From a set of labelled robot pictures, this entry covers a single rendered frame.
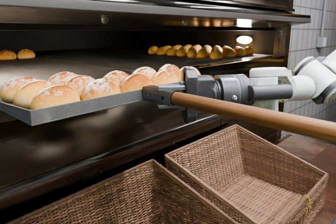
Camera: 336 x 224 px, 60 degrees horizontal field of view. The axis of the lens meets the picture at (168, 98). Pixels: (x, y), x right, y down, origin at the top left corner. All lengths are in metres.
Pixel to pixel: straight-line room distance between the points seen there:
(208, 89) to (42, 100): 0.34
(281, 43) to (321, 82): 1.21
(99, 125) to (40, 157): 0.21
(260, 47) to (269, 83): 1.46
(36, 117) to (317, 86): 0.72
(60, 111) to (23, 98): 0.10
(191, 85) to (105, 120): 0.45
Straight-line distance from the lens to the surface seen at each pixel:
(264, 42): 2.15
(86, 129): 0.97
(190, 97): 0.60
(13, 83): 0.73
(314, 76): 0.92
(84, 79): 0.71
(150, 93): 0.67
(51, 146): 0.93
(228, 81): 0.66
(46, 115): 0.57
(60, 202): 0.96
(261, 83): 0.70
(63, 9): 0.73
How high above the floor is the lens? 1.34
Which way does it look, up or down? 13 degrees down
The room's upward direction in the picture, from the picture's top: straight up
